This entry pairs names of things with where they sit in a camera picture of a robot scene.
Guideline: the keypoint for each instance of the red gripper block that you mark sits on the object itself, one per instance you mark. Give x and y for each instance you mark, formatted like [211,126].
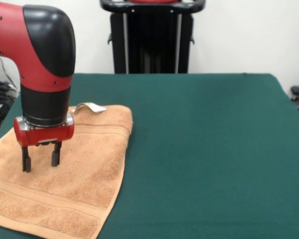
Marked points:
[44,135]

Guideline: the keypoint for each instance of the tan terry towel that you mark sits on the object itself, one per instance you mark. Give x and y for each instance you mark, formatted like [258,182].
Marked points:
[77,161]

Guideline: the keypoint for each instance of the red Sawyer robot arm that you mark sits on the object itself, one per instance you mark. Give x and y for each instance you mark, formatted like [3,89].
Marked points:
[12,30]

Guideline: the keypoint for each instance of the black cluttered equipment pile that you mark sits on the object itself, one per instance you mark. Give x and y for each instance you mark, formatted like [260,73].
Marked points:
[3,99]

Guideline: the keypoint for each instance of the dark green table cloth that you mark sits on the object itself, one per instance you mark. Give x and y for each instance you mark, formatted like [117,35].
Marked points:
[201,149]

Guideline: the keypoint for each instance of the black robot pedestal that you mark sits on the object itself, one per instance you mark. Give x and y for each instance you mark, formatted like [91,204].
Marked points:
[152,49]

